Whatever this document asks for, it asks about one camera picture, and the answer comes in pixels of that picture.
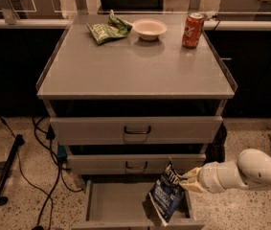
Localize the black bundle beside cabinet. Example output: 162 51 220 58
204 124 227 164

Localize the blue power adapter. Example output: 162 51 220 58
56 145 68 162

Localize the black floor stand bar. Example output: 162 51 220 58
0 134 24 205

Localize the middle grey drawer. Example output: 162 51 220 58
68 154 206 174

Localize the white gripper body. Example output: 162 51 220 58
198 161 249 194

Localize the blue chip bag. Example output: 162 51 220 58
148 159 184 226

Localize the top grey drawer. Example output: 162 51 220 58
50 116 222 146

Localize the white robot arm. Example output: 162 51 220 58
179 149 271 194

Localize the bottom grey open drawer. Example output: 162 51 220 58
72 178 204 230

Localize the white paper bowl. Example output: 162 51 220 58
132 19 168 41

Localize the green chip bag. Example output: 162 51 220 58
86 11 132 45

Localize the dark chair behind glass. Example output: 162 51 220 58
101 0 164 12

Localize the grey drawer cabinet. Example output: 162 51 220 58
34 13 238 230

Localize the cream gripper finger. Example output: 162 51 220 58
179 180 205 193
182 167 201 179

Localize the red soda can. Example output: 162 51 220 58
182 12 204 49

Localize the black floor cable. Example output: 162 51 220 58
0 116 85 230

